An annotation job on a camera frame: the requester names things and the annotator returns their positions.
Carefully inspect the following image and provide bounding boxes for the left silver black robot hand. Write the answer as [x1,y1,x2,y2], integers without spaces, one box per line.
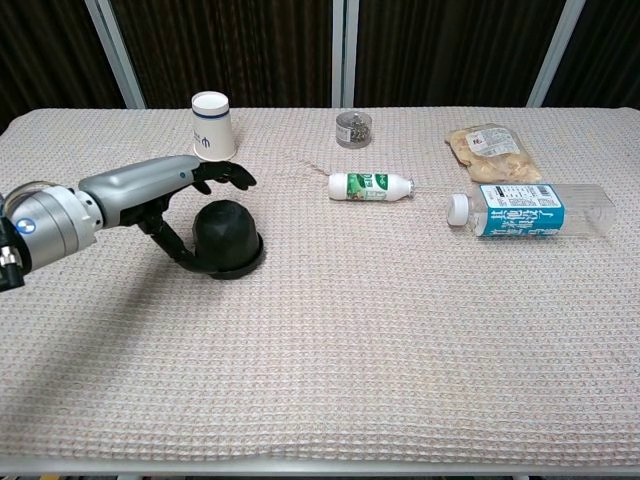
[77,154,258,275]

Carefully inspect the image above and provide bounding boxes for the white paper cup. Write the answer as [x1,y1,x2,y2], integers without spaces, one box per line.
[190,91,237,163]

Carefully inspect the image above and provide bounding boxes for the dark brown partition panel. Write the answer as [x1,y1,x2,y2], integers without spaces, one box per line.
[0,0,124,134]
[353,0,569,108]
[542,0,640,110]
[108,0,335,109]

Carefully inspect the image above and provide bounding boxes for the clear jar of binder clips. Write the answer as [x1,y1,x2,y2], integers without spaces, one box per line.
[334,110,374,149]

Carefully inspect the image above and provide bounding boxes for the beige waffle-weave tablecloth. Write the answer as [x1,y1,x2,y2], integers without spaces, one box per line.
[0,106,640,464]

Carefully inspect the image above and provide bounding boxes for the small white green bottle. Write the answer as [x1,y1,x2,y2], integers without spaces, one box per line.
[327,171,416,203]

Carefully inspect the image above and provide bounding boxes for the clear snack packet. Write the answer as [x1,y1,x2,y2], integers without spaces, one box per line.
[445,122,544,184]

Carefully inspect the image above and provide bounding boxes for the clear water bottle blue label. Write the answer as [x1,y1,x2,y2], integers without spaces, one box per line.
[445,182,617,241]

